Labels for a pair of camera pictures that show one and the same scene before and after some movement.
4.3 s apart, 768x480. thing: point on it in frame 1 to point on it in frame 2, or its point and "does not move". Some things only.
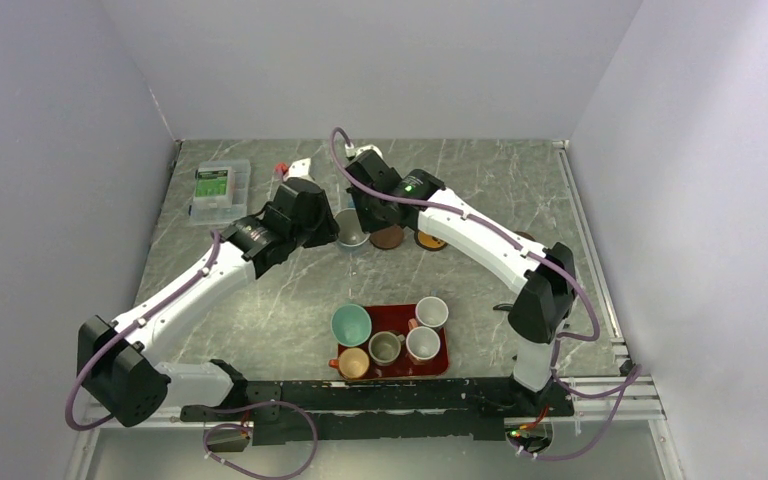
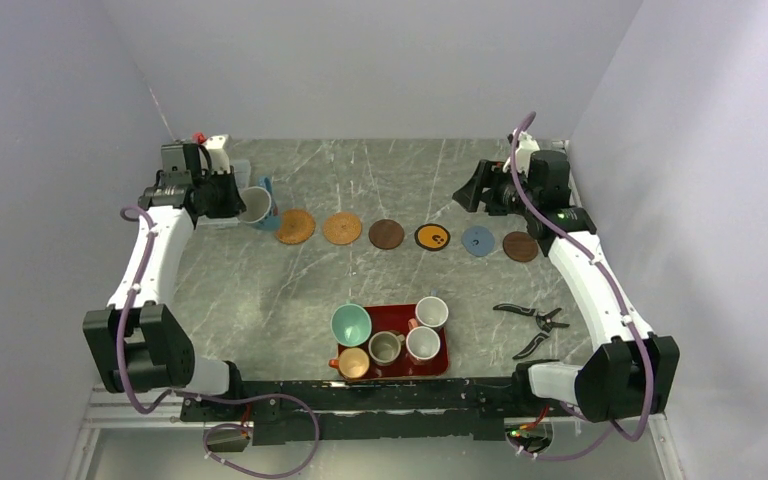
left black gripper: (328, 228) to (233, 204)
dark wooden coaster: (387, 238) does not move
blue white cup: (351, 231) to (260, 204)
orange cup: (352, 364) does not move
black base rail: (387, 408) does not move
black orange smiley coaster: (428, 241) does not move
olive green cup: (384, 347) does not move
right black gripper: (369, 224) to (488, 175)
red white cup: (422, 342) does not move
